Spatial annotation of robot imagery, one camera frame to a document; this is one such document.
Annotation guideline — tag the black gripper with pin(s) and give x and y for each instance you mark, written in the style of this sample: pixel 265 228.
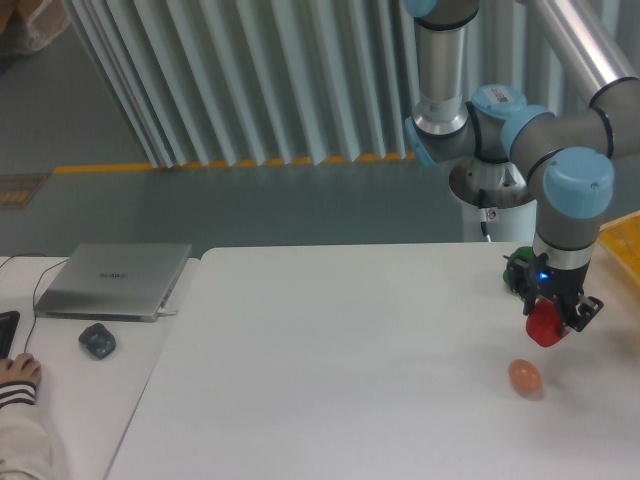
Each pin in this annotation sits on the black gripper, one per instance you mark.
pixel 564 288

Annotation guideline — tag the red bell pepper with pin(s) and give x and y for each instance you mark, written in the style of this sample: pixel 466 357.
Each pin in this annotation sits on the red bell pepper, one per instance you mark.
pixel 543 324

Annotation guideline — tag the white striped sleeve forearm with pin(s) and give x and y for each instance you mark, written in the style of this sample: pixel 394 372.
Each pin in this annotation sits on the white striped sleeve forearm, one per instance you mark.
pixel 26 448

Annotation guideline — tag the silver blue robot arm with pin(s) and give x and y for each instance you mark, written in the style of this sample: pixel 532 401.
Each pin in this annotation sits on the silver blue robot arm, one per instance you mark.
pixel 510 153

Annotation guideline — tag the green bell pepper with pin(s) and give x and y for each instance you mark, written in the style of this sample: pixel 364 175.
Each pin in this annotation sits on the green bell pepper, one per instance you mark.
pixel 516 274

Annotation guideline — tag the person's hand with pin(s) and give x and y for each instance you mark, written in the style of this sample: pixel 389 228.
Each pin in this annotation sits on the person's hand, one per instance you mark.
pixel 24 368

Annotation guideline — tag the brown egg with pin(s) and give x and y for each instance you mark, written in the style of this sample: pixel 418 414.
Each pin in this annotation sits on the brown egg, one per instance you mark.
pixel 525 377

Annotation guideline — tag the yellow plastic basket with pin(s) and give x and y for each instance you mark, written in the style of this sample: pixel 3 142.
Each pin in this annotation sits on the yellow plastic basket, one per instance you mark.
pixel 620 239

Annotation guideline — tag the white folding partition screen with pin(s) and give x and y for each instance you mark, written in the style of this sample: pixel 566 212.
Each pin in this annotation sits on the white folding partition screen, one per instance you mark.
pixel 206 81

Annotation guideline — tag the silver closed laptop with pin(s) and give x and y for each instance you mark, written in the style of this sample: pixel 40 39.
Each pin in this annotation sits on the silver closed laptop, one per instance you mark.
pixel 115 281

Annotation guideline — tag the dark grey earbuds case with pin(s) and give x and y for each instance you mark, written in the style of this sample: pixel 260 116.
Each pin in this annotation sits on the dark grey earbuds case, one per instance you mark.
pixel 98 341

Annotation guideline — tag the black keyboard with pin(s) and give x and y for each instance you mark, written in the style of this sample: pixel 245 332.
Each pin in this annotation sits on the black keyboard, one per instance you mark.
pixel 8 325

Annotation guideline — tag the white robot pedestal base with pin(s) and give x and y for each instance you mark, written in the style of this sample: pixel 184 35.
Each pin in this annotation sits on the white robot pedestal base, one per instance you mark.
pixel 495 203

